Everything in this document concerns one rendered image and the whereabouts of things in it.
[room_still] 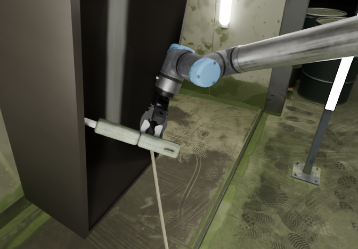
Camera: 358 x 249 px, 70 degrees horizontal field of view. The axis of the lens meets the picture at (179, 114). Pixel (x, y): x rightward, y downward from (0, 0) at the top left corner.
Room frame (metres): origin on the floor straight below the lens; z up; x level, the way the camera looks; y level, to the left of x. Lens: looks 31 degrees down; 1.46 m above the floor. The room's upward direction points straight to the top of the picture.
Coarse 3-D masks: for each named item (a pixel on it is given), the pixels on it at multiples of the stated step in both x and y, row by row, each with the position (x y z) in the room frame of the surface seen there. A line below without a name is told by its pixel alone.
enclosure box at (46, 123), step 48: (0, 0) 0.66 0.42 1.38; (48, 0) 0.58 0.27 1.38; (96, 0) 1.14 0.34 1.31; (144, 0) 1.19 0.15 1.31; (0, 48) 0.69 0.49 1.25; (48, 48) 0.60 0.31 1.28; (96, 48) 1.15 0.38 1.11; (144, 48) 1.19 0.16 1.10; (0, 96) 0.73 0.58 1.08; (48, 96) 0.62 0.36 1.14; (96, 96) 1.18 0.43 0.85; (144, 96) 1.20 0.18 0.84; (48, 144) 0.65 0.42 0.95; (96, 144) 1.19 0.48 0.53; (48, 192) 0.70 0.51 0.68; (96, 192) 0.87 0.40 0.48
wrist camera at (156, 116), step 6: (162, 96) 0.82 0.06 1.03; (156, 102) 0.78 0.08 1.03; (162, 102) 0.79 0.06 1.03; (168, 102) 0.80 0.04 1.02; (156, 108) 0.75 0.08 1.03; (162, 108) 0.76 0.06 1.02; (156, 114) 0.72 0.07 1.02; (162, 114) 0.73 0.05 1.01; (156, 120) 0.72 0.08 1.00; (162, 120) 0.72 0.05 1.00
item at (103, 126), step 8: (88, 120) 0.73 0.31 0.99; (104, 120) 0.75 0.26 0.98; (96, 128) 0.72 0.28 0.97; (104, 128) 0.72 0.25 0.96; (112, 128) 0.72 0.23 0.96; (120, 128) 0.73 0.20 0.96; (128, 128) 0.75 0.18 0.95; (112, 136) 0.71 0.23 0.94; (120, 136) 0.72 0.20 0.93; (128, 136) 0.72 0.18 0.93; (136, 136) 0.72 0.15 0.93; (144, 136) 0.73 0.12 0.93; (152, 136) 0.75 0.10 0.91; (144, 144) 0.72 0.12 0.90; (152, 144) 0.72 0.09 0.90; (160, 144) 0.72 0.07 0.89; (168, 144) 0.73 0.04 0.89; (176, 144) 0.75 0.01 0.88; (160, 152) 0.71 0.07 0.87; (168, 152) 0.70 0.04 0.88; (176, 152) 0.72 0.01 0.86
